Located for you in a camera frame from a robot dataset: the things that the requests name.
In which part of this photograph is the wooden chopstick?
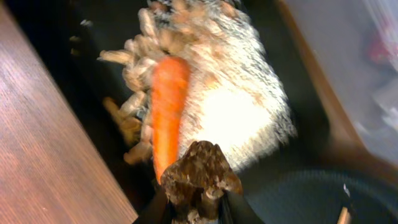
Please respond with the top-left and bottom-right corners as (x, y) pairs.
(337, 207), (351, 224)

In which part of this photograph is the black bin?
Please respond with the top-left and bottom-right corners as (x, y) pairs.
(7, 1), (330, 212)

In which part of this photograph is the rice pile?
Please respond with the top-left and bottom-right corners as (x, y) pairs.
(154, 1), (297, 171)

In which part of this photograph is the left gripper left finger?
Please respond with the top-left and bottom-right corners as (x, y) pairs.
(133, 190), (174, 224)

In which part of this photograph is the brown walnut shell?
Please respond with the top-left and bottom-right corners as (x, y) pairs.
(161, 141), (243, 223)

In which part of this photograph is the clear plastic bin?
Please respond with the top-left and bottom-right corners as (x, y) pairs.
(280, 0), (397, 164)

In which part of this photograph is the peanut shells pile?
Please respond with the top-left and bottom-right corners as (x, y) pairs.
(99, 1), (187, 165)

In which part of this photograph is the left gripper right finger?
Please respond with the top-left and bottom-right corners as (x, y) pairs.
(219, 191), (264, 224)

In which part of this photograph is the orange carrot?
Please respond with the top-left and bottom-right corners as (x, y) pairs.
(151, 57), (190, 183)

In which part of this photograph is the round black tray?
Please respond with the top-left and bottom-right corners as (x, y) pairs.
(241, 170), (397, 224)

